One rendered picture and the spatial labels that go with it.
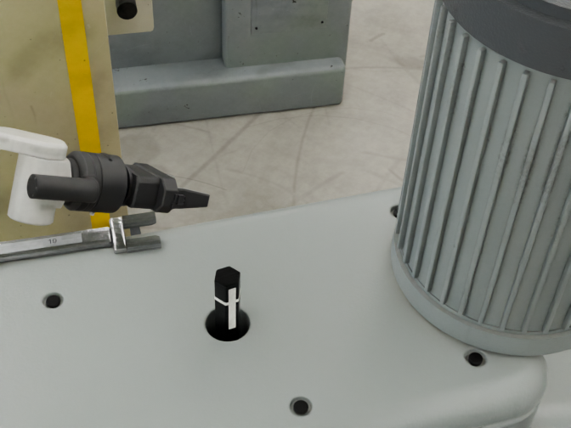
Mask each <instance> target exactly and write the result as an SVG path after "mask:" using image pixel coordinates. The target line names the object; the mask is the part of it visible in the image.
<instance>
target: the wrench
mask: <svg viewBox="0 0 571 428"><path fill-rule="evenodd" d="M155 223H156V218H155V212H154V211H151V212H145V213H139V214H132V215H126V216H122V218H121V217H115V218H111V219H110V220H109V224H110V227H104V228H93V229H87V230H81V231H74V232H68V233H62V234H50V235H44V236H38V237H32V238H26V239H15V240H9V241H3V242H0V262H10V261H16V260H22V259H28V258H34V257H40V256H51V255H57V254H63V253H69V252H75V251H85V250H92V249H98V248H104V247H110V246H112V245H113V251H114V253H115V254H120V253H125V252H127V253H132V252H138V251H148V250H154V249H160V248H161V239H160V236H157V235H153V236H147V237H141V238H135V239H126V237H125V232H124V229H126V228H137V227H143V226H150V225H154V224H155Z"/></svg>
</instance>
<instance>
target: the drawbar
mask: <svg viewBox="0 0 571 428"><path fill-rule="evenodd" d="M214 287H215V297H217V298H218V299H219V300H221V301H223V302H226V303H227V302H229V290H231V289H233V288H236V292H235V299H236V300H237V299H239V296H240V272H239V271H237V270H236V269H234V268H232V267H231V266H228V267H223V268H220V269H218V270H217V271H216V275H215V279H214ZM215 325H216V339H217V340H220V341H236V340H239V339H240V299H239V301H238V302H236V303H235V328H233V329H229V305H227V306H225V305H224V304H222V303H221V302H219V301H217V300H215Z"/></svg>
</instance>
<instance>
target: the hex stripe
mask: <svg viewBox="0 0 571 428"><path fill-rule="evenodd" d="M235 292H236V288H233V289H231V290H229V329H233V328H235Z"/></svg>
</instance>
